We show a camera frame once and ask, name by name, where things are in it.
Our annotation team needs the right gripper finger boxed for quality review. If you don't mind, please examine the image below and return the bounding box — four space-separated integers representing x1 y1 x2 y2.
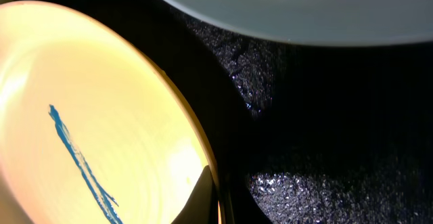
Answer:
172 166 217 224

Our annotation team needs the yellow plate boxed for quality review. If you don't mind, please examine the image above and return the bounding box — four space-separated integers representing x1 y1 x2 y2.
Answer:
1 1 217 224

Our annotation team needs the light green plate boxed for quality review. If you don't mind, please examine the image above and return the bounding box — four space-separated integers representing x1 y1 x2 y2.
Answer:
164 0 432 46

